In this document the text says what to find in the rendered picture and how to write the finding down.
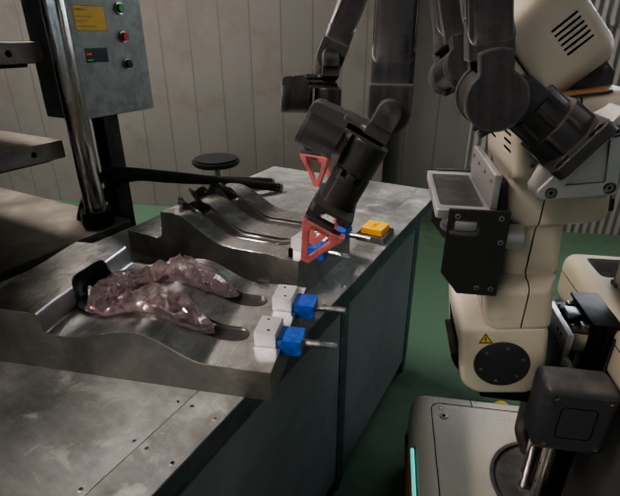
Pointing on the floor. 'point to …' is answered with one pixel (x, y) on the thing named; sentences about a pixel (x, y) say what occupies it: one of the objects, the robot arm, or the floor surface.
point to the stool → (216, 161)
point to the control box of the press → (100, 75)
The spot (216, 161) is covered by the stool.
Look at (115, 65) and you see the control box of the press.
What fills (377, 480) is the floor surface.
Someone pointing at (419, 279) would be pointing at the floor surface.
